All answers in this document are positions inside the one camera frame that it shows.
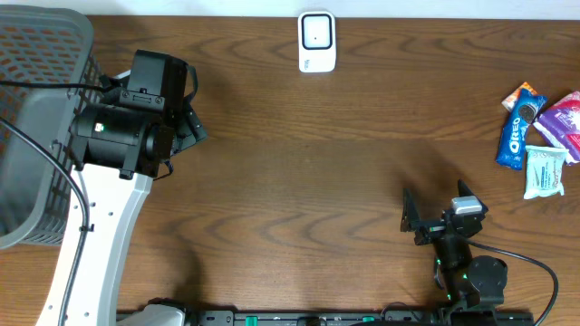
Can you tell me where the purple Carefree pad pack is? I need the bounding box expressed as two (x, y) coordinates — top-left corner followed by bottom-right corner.
(533, 91), (579, 166)

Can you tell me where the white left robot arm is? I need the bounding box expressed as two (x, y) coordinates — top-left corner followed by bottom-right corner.
(37, 50), (207, 325)

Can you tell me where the grey plastic mesh basket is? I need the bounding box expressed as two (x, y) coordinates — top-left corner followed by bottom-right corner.
(1, 5), (102, 248)

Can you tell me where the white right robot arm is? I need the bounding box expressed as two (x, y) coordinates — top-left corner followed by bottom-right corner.
(401, 180), (508, 310)

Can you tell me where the mint green wipes pack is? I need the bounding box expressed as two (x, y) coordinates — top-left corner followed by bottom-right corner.
(524, 145), (568, 199)

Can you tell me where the blue snack wrapper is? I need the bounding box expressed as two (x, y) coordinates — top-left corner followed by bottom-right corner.
(496, 89), (547, 170)

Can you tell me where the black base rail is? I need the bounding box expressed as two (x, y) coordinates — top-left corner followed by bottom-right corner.
(115, 309), (537, 326)

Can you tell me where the orange Kleenex tissue pack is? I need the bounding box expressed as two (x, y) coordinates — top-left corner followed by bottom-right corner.
(501, 81), (537, 112)

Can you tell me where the white barcode scanner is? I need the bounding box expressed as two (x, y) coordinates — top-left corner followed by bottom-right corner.
(297, 11), (337, 73)

